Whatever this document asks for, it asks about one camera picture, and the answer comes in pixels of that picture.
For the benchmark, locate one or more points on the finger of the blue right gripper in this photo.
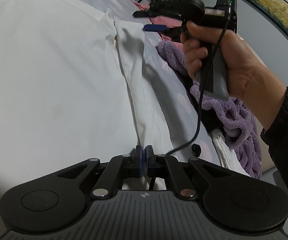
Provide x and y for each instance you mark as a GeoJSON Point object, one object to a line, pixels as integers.
{"type": "Point", "coordinates": [155, 28]}
{"type": "Point", "coordinates": [173, 33]}

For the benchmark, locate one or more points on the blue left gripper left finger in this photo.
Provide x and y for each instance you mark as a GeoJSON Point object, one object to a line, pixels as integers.
{"type": "Point", "coordinates": [138, 161]}

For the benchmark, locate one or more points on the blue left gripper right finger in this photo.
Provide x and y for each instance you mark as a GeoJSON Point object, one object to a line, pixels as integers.
{"type": "Point", "coordinates": [149, 158]}

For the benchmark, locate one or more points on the white t-shirt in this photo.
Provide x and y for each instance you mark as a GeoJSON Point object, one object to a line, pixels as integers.
{"type": "Point", "coordinates": [72, 86]}

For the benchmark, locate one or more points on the right hand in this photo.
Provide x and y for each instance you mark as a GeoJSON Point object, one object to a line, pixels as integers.
{"type": "Point", "coordinates": [248, 78]}

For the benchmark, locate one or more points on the pink pillow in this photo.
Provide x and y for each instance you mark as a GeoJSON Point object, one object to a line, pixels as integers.
{"type": "Point", "coordinates": [170, 22]}

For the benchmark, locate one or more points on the small black round cap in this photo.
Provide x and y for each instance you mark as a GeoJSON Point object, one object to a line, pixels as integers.
{"type": "Point", "coordinates": [196, 149]}

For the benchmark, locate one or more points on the folded white cloth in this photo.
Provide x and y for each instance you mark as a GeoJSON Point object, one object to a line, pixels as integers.
{"type": "Point", "coordinates": [228, 158]}

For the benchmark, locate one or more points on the purple fluffy blanket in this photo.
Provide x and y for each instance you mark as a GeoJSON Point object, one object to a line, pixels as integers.
{"type": "Point", "coordinates": [231, 117]}

